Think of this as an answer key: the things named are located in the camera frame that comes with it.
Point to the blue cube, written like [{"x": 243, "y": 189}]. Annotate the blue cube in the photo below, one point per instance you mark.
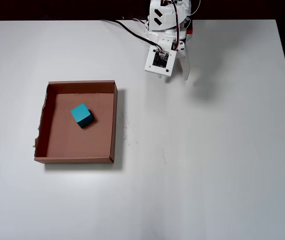
[{"x": 81, "y": 113}]

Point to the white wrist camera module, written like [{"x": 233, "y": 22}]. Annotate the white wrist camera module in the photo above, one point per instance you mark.
[{"x": 160, "y": 60}]

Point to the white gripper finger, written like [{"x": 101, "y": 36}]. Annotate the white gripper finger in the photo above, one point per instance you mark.
[
  {"x": 185, "y": 66},
  {"x": 160, "y": 75}
]

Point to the red black controller board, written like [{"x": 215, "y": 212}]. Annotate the red black controller board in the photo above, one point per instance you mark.
[{"x": 190, "y": 31}]

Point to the brown cardboard box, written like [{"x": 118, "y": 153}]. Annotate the brown cardboard box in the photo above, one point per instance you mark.
[{"x": 82, "y": 146}]

